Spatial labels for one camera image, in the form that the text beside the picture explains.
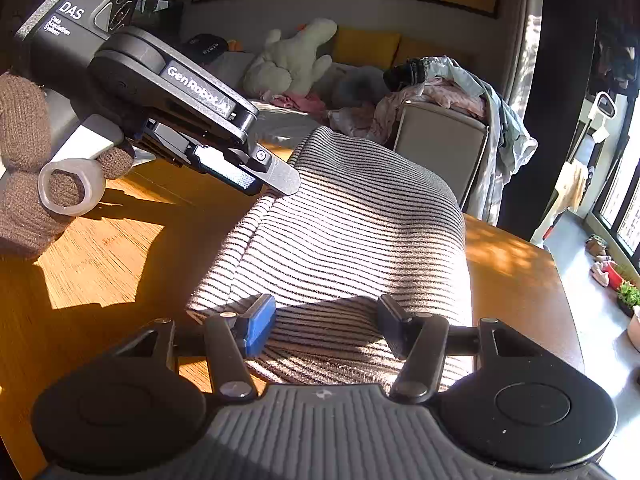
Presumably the striped knit garment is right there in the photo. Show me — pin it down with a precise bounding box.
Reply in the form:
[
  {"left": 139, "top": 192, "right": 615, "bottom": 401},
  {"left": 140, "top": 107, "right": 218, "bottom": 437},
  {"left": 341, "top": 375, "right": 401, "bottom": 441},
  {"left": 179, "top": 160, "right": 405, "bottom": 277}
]
[{"left": 186, "top": 127, "right": 472, "bottom": 387}]

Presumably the pile of clothes on armrest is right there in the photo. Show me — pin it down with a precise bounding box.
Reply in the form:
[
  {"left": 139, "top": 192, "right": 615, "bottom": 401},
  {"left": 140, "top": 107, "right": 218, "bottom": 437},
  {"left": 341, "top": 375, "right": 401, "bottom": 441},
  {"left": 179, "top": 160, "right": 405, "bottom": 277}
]
[{"left": 326, "top": 55, "right": 539, "bottom": 226}]

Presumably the brown knit gloved hand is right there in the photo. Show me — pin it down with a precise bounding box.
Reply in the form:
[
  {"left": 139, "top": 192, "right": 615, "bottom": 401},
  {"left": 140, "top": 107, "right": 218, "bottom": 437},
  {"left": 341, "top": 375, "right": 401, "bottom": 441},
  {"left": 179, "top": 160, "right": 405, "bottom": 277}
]
[{"left": 0, "top": 71, "right": 137, "bottom": 261}]

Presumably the black glass cabinet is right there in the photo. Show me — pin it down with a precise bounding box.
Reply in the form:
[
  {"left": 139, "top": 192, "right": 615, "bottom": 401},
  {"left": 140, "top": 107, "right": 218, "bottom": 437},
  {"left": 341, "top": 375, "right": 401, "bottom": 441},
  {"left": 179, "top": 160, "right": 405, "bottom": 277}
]
[{"left": 132, "top": 0, "right": 182, "bottom": 30}]

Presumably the black cap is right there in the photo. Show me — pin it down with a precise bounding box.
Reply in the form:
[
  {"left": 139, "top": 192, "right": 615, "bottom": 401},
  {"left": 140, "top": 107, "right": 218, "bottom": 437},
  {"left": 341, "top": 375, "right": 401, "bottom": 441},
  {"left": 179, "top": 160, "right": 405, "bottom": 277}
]
[{"left": 183, "top": 32, "right": 229, "bottom": 66}]

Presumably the white plush toy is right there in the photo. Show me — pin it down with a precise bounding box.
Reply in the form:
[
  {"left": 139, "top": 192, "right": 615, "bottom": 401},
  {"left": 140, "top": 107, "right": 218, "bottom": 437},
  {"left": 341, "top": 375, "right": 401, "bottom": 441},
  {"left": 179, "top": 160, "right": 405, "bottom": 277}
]
[{"left": 242, "top": 18, "right": 337, "bottom": 98}]

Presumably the pink white blanket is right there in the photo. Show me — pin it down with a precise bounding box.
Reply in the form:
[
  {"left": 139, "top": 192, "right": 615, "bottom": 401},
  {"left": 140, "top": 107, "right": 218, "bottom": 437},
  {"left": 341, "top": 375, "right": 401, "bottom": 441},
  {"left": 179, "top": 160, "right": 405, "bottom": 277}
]
[{"left": 326, "top": 94, "right": 402, "bottom": 144}]

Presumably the yellow cushion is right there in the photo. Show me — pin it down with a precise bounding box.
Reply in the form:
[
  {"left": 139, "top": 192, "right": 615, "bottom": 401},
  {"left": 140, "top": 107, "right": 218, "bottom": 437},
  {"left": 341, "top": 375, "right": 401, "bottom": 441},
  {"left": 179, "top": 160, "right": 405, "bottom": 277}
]
[{"left": 331, "top": 27, "right": 401, "bottom": 70}]

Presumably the beige sofa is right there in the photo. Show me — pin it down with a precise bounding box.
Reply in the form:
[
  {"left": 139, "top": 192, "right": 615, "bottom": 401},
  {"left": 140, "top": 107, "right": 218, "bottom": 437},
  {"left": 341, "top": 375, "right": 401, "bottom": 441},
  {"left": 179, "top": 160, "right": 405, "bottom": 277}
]
[{"left": 250, "top": 64, "right": 497, "bottom": 221}]

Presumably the small green plant pot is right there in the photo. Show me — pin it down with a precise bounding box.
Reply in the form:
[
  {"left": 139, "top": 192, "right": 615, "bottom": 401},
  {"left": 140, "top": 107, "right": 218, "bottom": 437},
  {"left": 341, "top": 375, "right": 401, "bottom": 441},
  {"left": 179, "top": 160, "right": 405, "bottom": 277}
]
[{"left": 617, "top": 281, "right": 640, "bottom": 318}]

